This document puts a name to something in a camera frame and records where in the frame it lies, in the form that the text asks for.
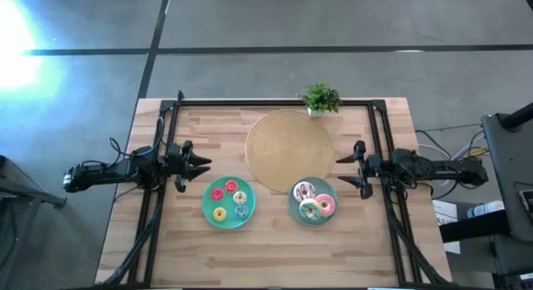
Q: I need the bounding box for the grey-blue plate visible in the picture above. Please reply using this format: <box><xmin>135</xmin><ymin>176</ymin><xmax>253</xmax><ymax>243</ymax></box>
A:
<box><xmin>287</xmin><ymin>176</ymin><xmax>339</xmax><ymax>228</ymax></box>

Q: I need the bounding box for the white bottle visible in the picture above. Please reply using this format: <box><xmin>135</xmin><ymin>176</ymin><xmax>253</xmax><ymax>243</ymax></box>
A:
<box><xmin>466</xmin><ymin>200</ymin><xmax>506</xmax><ymax>219</ymax></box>

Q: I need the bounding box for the large pink iced donut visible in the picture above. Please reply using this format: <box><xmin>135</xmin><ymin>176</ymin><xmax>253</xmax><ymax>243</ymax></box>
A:
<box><xmin>314</xmin><ymin>193</ymin><xmax>336</xmax><ymax>218</ymax></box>

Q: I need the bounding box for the black furniture bar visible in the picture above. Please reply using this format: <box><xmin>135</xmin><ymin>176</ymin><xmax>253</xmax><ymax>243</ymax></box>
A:
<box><xmin>439</xmin><ymin>209</ymin><xmax>511</xmax><ymax>243</ymax></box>

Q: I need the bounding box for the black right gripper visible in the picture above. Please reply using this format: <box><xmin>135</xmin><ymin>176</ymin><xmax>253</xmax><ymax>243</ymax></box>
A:
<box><xmin>335</xmin><ymin>140</ymin><xmax>382</xmax><ymax>200</ymax></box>

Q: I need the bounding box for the black phone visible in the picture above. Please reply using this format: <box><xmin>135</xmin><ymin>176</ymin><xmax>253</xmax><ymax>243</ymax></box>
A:
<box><xmin>518</xmin><ymin>188</ymin><xmax>533</xmax><ymax>212</ymax></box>

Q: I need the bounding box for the potted green plant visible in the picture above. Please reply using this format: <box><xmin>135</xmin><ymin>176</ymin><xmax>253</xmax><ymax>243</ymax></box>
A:
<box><xmin>296</xmin><ymin>82</ymin><xmax>341</xmax><ymax>118</ymax></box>

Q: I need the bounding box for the large mint green donut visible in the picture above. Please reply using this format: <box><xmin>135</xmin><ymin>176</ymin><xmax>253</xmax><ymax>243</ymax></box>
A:
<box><xmin>298</xmin><ymin>197</ymin><xmax>322</xmax><ymax>223</ymax></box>

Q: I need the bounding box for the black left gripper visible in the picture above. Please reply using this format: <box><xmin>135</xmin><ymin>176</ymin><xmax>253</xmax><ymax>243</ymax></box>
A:
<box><xmin>166</xmin><ymin>140</ymin><xmax>212</xmax><ymax>193</ymax></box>

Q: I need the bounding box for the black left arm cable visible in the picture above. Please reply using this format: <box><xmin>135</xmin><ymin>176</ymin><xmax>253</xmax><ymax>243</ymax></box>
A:
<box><xmin>108</xmin><ymin>117</ymin><xmax>167</xmax><ymax>166</ymax></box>

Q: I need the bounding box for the dark grey furniture panel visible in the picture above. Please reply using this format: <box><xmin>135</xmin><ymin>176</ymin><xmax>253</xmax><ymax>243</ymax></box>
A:
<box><xmin>481</xmin><ymin>102</ymin><xmax>533</xmax><ymax>243</ymax></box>

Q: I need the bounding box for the round woven placemat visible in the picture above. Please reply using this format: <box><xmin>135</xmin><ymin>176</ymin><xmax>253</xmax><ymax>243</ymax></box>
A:
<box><xmin>244</xmin><ymin>109</ymin><xmax>335</xmax><ymax>194</ymax></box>

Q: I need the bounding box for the black aluminium frame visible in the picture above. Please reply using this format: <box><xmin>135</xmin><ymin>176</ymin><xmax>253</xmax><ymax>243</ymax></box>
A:
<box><xmin>95</xmin><ymin>89</ymin><xmax>451</xmax><ymax>288</ymax></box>

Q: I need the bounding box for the white paper sheet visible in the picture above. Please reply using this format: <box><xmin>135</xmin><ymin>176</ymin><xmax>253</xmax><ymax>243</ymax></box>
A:
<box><xmin>431</xmin><ymin>199</ymin><xmax>461</xmax><ymax>254</ymax></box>

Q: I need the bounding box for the teal green plate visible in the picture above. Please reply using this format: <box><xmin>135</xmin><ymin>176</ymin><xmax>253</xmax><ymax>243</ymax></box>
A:
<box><xmin>201</xmin><ymin>176</ymin><xmax>257</xmax><ymax>231</ymax></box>

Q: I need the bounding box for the pink and white donut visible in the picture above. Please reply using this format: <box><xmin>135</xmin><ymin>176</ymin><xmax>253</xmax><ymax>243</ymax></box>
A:
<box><xmin>292</xmin><ymin>181</ymin><xmax>317</xmax><ymax>203</ymax></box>

